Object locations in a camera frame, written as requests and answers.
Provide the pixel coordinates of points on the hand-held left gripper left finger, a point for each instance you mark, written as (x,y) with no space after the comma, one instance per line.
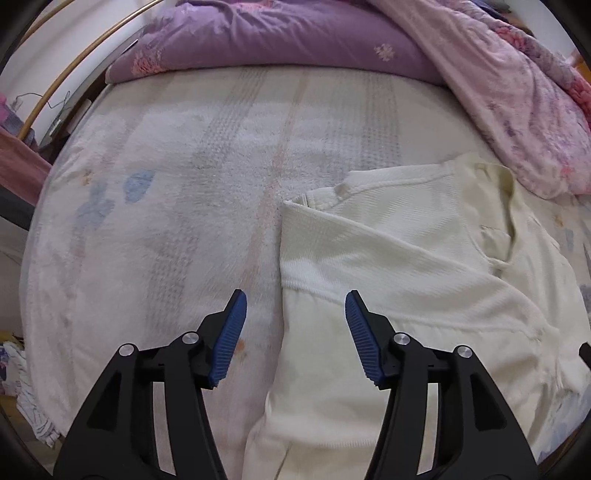
(228,332)

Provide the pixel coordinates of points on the golden curved rail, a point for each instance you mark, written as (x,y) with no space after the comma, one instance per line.
(51,87)

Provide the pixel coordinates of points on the pink floral quilt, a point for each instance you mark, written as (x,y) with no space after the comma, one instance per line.
(508,92)

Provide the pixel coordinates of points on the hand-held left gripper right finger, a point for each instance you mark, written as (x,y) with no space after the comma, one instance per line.
(362,332)

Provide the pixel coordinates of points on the dusty pink cloth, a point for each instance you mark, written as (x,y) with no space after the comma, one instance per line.
(18,166)

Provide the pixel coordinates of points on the purple floral pillow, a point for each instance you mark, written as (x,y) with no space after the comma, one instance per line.
(277,37)

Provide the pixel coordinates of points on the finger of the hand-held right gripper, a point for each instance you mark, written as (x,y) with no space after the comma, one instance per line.
(586,354)

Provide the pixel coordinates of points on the white leaf-print bed blanket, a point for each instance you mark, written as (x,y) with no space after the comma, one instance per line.
(161,184)

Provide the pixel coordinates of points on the cream knit garment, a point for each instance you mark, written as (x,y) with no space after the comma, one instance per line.
(415,254)

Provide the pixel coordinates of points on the striped cloth pile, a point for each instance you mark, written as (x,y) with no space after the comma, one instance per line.
(27,406)

